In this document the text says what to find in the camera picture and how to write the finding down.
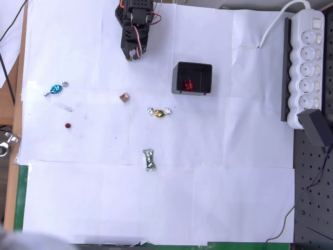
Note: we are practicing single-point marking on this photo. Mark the dark shelf rail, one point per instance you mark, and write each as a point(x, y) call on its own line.
point(285, 78)

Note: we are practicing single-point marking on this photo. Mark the gold wrapped candy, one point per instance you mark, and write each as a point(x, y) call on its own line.
point(159, 113)

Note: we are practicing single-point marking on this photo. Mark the blue wrapped candy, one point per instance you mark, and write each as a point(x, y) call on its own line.
point(55, 89)

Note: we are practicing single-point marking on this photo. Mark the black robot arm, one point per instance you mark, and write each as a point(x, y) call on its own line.
point(138, 5)

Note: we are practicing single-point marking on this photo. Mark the black box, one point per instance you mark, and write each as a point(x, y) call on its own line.
point(206, 78)

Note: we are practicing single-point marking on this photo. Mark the green silver snack packet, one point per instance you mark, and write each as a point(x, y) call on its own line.
point(149, 160)

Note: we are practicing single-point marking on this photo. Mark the green cutting mat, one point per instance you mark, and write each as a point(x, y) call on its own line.
point(20, 198)

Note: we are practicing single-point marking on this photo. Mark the metal clamp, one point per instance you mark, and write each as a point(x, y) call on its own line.
point(5, 149)

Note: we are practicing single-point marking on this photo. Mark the brown caramel cube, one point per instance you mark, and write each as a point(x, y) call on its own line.
point(124, 97)

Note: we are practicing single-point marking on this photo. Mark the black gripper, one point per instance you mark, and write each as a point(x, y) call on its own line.
point(128, 49)

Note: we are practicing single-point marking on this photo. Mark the grey blurred object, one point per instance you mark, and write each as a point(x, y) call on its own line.
point(31, 242)

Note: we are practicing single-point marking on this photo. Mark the white paper sheet cover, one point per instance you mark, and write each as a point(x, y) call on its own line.
point(156, 203)

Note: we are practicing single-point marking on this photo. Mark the black power adapter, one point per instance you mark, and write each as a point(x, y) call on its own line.
point(314, 127)

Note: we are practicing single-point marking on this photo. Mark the black pegboard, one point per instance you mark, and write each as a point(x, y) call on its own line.
point(317, 208)

